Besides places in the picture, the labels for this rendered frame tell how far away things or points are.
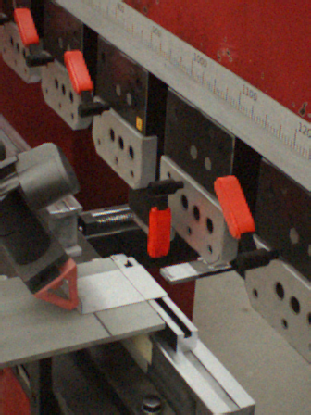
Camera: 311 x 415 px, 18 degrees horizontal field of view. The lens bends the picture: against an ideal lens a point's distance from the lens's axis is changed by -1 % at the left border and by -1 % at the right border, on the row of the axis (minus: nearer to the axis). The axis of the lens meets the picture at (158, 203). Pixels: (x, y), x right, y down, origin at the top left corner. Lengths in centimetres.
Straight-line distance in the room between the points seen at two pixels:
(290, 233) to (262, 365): 198
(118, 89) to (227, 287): 205
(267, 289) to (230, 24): 27
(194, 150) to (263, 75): 17
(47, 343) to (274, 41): 53
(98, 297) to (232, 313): 181
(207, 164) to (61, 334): 34
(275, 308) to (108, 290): 42
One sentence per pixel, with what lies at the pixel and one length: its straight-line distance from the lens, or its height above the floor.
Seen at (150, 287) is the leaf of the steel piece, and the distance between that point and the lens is 135.
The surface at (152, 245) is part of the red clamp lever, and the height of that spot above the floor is 117.
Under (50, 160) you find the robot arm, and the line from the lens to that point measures 117.
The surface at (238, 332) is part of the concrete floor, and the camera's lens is 303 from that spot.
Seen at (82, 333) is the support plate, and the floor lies 100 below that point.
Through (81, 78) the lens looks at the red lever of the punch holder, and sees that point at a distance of 126.
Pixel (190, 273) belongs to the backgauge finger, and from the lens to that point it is 138.
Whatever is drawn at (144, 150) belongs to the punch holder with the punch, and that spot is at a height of 124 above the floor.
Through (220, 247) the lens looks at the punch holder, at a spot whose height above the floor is 121.
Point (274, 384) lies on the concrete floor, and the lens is 284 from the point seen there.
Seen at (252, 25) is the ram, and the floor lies 146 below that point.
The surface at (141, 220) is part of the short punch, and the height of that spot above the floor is 110.
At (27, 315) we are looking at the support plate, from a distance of 129.
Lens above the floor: 173
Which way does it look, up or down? 28 degrees down
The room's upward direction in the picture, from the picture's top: 3 degrees clockwise
